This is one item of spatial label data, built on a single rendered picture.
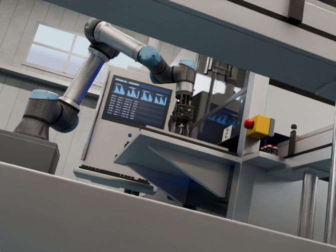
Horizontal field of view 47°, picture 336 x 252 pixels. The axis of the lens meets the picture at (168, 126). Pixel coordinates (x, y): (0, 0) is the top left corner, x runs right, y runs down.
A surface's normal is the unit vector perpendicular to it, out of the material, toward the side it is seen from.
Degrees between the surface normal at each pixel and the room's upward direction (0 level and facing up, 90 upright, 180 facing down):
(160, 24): 180
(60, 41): 90
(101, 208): 90
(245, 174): 90
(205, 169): 90
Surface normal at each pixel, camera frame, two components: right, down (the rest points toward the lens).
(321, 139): -0.94, -0.28
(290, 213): 0.27, -0.24
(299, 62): -0.21, 0.93
